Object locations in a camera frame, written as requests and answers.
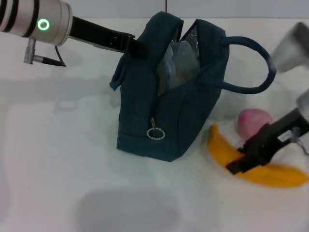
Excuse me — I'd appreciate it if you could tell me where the yellow banana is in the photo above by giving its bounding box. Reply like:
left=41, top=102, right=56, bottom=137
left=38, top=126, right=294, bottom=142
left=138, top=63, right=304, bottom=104
left=207, top=122, right=309, bottom=189

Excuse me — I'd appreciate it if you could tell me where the grey cable with metal plug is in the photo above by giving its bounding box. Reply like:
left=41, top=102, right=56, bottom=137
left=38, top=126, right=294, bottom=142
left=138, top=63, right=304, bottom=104
left=23, top=38, right=67, bottom=68

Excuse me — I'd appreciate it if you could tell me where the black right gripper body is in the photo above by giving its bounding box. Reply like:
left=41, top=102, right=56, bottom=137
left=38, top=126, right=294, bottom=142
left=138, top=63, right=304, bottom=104
left=242, top=107, right=305, bottom=168

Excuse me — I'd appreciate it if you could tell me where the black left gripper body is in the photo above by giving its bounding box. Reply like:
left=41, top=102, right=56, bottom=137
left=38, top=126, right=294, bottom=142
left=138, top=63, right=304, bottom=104
left=68, top=15, right=136, bottom=54

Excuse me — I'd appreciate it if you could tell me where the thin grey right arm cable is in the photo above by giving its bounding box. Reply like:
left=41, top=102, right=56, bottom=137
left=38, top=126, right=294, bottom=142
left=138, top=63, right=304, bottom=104
left=290, top=127, right=309, bottom=156

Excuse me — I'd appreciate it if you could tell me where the pink peach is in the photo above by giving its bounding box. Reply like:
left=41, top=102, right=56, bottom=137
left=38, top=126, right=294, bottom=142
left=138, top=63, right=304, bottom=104
left=238, top=108, right=276, bottom=141

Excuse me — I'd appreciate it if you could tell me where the dark teal fabric lunch bag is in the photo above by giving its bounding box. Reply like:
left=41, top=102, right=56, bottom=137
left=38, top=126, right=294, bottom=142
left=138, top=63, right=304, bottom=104
left=109, top=11, right=277, bottom=163

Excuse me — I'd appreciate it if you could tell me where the clear food box blue lid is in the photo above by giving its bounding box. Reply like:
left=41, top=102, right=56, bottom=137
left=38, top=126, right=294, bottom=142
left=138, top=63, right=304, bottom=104
left=155, top=40, right=201, bottom=95

